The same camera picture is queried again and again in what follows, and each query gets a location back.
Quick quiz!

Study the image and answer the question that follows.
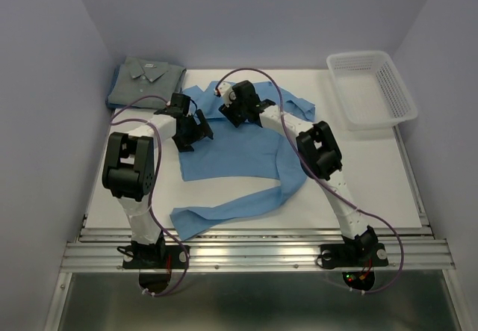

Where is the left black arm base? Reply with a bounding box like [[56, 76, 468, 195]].
[[117, 244, 187, 270]]

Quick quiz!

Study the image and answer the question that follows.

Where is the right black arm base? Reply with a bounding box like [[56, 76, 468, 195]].
[[315, 243, 388, 270]]

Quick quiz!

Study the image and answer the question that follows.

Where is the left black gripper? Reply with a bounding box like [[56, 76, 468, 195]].
[[171, 110, 211, 152]]

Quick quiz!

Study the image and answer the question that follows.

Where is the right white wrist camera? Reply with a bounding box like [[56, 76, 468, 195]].
[[215, 82, 235, 106]]

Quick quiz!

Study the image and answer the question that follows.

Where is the white plastic basket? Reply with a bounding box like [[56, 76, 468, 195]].
[[326, 51, 418, 131]]

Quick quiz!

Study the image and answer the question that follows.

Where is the light blue long sleeve shirt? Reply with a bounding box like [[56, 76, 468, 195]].
[[170, 82, 306, 240]]

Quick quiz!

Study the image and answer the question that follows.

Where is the folded grey shirt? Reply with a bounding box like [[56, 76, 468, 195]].
[[110, 56, 187, 110]]

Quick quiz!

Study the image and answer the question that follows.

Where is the aluminium rail frame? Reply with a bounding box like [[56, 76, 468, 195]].
[[44, 125, 471, 331]]

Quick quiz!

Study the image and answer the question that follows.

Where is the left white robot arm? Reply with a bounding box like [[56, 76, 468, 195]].
[[102, 93, 214, 267]]

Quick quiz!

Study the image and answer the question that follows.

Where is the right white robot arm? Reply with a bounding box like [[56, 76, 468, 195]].
[[214, 81, 378, 264]]

